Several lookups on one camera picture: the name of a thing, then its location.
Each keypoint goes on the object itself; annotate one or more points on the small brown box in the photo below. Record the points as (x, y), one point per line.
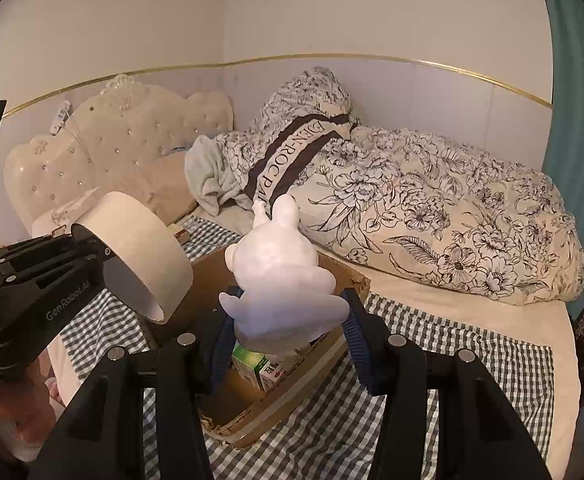
(178, 233)

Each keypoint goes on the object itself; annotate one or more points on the floral black and cream duvet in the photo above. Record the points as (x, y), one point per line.
(422, 200)

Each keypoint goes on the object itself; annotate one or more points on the white power strip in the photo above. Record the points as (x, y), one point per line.
(59, 119)

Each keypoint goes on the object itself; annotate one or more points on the person's left hand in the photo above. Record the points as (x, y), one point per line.
(27, 410)

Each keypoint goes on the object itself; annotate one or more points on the green checkered blanket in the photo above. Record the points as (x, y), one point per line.
(472, 360)

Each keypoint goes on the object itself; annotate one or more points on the cream tufted headboard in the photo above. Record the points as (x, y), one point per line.
(122, 135)

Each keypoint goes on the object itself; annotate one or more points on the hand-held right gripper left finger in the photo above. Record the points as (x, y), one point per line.
(222, 355)

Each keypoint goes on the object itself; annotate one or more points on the white tape roll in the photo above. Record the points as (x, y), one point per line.
(147, 240)

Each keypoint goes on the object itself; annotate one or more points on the green carton box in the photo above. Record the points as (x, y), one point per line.
(252, 365)

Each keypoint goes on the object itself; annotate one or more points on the beige pillow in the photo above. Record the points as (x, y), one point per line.
(162, 190)

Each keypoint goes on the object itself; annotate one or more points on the brown cardboard box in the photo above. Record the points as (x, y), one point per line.
(282, 405)

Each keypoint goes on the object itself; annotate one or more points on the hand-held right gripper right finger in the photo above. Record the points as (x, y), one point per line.
(359, 345)

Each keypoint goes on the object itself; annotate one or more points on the pale green towel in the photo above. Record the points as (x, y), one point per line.
(207, 170)

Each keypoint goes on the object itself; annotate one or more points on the teal curtain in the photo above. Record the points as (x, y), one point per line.
(572, 135)

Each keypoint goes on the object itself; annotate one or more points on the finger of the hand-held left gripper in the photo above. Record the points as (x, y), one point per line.
(72, 262)
(47, 242)

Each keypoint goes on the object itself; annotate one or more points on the white rabbit figure toy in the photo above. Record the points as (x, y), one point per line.
(277, 280)

